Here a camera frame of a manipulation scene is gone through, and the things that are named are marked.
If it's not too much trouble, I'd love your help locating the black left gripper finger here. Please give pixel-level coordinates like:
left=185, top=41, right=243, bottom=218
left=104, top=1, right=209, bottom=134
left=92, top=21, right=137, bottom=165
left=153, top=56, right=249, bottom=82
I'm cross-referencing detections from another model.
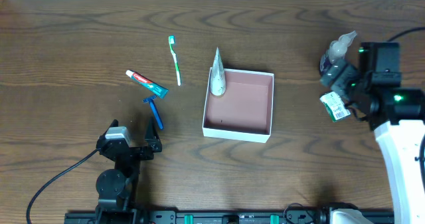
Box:
left=144, top=117, right=161, bottom=145
left=106, top=119, right=119, bottom=133

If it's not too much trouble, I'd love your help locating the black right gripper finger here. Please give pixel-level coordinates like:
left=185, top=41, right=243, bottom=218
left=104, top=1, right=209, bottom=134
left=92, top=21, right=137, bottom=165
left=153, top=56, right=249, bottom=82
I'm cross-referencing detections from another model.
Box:
left=331, top=66, right=359, bottom=100
left=320, top=59, right=347, bottom=86

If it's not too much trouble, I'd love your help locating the clear spray bottle blue liquid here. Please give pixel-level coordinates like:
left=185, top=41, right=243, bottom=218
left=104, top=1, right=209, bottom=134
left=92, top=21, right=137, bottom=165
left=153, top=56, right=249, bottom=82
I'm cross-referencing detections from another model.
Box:
left=319, top=31, right=357, bottom=76

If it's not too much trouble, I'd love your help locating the green white soap packet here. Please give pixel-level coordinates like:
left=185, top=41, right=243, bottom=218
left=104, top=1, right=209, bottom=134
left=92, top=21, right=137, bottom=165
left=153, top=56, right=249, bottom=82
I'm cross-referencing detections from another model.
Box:
left=320, top=92, right=351, bottom=122

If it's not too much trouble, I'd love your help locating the white shampoo tube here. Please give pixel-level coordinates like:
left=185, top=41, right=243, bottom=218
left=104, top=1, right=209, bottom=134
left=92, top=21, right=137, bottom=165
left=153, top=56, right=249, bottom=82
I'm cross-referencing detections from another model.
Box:
left=209, top=48, right=226, bottom=96

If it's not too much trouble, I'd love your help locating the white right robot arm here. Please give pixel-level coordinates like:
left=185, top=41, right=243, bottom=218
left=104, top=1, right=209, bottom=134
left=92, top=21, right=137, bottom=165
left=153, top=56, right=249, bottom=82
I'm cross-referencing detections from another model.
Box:
left=320, top=41, right=424, bottom=223

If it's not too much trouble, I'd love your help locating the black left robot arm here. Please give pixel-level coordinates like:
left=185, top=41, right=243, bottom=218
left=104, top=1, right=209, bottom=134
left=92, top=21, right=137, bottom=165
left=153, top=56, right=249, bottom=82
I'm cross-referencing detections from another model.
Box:
left=94, top=118, right=162, bottom=224

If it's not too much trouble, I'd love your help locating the blue disposable razor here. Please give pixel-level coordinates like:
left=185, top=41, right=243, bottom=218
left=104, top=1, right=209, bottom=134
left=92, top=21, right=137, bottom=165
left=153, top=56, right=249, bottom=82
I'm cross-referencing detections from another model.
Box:
left=143, top=94, right=164, bottom=130

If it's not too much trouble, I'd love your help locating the red green toothpaste tube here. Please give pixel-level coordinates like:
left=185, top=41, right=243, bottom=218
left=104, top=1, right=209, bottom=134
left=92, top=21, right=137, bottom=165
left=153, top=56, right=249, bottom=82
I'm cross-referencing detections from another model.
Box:
left=126, top=70, right=168, bottom=98

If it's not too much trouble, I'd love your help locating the white cardboard box pink inside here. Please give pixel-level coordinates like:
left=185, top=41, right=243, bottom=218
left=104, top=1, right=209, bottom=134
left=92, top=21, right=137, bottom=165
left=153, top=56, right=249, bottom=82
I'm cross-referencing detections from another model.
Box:
left=202, top=68, right=274, bottom=143

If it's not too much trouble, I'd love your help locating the green white toothbrush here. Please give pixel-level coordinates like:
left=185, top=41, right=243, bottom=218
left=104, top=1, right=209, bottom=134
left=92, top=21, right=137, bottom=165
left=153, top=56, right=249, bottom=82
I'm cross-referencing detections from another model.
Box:
left=168, top=35, right=181, bottom=86

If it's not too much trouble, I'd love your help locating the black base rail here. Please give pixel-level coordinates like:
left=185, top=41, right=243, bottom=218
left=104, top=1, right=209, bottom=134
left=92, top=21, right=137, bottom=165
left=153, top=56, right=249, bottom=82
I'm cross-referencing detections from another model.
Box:
left=64, top=209, right=395, bottom=224

